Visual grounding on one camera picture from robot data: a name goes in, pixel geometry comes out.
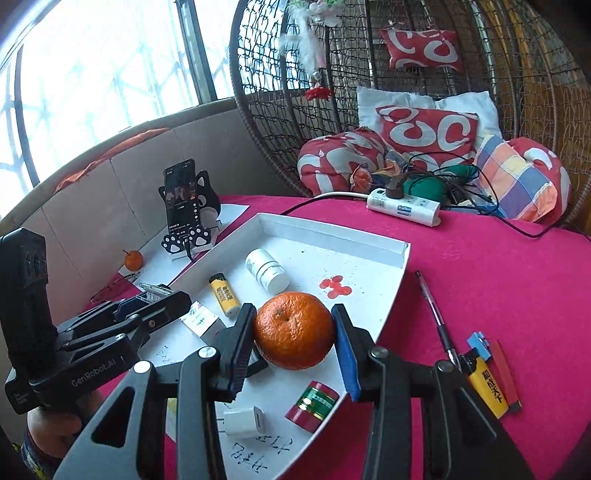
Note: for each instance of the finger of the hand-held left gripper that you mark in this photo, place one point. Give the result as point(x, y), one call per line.
point(166, 309)
point(124, 305)

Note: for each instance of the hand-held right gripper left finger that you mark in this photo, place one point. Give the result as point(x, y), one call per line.
point(242, 337)

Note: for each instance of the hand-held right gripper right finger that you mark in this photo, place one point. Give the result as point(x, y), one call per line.
point(346, 355)

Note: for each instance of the clear plastic case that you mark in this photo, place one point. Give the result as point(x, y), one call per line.
point(157, 290)

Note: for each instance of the yellow lighter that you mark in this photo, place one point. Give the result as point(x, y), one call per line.
point(487, 387)
point(225, 297)

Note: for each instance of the large orange mandarin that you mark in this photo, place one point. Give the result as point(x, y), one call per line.
point(293, 330)

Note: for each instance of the red and green tin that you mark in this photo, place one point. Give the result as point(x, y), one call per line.
point(311, 406)

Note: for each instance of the white pill bottle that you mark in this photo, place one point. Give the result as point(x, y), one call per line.
point(267, 270)

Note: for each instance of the white charger plug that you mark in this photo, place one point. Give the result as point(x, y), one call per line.
point(244, 421)

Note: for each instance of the white tray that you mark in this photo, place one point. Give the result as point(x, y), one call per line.
point(314, 258)

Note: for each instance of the person's left hand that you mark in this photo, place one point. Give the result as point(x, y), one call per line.
point(51, 427)

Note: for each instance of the red-framed glasses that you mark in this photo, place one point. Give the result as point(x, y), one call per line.
point(108, 291)

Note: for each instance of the small white box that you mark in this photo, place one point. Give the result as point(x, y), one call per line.
point(199, 318)

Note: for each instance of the small orange mandarin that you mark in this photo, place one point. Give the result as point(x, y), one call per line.
point(134, 261)

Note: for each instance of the clear ballpoint pen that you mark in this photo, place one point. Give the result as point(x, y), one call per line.
point(436, 314)

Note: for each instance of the black smartphone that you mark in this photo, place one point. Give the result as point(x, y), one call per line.
point(182, 196)

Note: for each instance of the white paper sheet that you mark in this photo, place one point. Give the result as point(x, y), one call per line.
point(231, 212)

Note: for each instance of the black cat phone stand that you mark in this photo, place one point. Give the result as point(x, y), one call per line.
point(207, 184)

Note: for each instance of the pink tablecloth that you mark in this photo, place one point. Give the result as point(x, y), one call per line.
point(485, 286)

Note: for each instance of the white power strip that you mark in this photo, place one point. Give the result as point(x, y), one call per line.
point(406, 210)

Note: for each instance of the red lighter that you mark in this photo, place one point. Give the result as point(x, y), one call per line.
point(505, 374)

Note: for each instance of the orange cloth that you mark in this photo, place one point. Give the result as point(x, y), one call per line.
point(129, 143)

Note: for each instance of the black plug adapter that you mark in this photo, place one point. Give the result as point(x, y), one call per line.
point(395, 188)

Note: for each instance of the green cloth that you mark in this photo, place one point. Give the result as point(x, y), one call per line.
point(425, 187)

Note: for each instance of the red patterned chair cushion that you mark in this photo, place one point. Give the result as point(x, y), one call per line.
point(332, 161)
point(549, 161)

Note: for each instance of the square red patterned cushion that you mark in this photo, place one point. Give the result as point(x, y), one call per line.
point(425, 134)

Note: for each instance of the window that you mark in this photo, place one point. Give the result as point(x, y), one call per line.
point(92, 69)

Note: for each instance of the plaid colourful pillow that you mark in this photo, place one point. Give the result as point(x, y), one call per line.
point(517, 180)

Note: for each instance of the white pillow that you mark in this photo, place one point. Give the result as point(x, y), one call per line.
point(374, 104)

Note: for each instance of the red hanging ornament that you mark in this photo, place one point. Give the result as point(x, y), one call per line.
point(318, 92)

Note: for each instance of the white dreamcatcher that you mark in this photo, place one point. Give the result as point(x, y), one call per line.
point(307, 41)

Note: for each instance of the small red patterned pillow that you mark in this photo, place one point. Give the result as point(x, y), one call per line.
point(422, 48)

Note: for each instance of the wicker hanging chair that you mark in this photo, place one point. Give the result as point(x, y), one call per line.
point(572, 92)

